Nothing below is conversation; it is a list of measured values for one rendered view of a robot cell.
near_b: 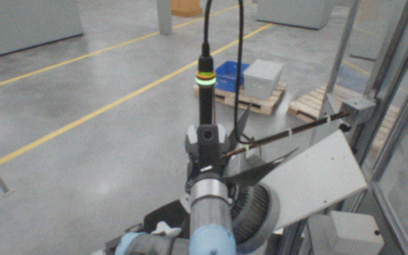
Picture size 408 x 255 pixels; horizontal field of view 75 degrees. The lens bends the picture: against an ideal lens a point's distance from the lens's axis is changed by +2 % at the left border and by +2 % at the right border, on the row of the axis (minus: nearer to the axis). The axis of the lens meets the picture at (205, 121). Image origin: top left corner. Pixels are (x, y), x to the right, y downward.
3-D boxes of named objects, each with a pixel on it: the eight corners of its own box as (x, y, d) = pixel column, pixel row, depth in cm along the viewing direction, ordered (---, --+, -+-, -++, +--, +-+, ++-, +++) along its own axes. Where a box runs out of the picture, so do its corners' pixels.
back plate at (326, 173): (216, 189, 139) (214, 187, 138) (332, 110, 104) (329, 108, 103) (200, 303, 95) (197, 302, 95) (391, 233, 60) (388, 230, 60)
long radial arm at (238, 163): (258, 194, 105) (237, 178, 102) (245, 202, 109) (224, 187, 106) (257, 147, 129) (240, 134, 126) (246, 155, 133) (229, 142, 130)
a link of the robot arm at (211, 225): (189, 282, 44) (187, 254, 39) (190, 223, 53) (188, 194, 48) (236, 280, 44) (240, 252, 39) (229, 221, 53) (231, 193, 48)
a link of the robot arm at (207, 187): (189, 195, 48) (234, 193, 48) (189, 176, 52) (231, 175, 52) (190, 220, 52) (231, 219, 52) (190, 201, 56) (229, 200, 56)
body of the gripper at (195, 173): (192, 166, 66) (190, 206, 57) (190, 139, 62) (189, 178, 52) (221, 166, 67) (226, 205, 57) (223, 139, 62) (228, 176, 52)
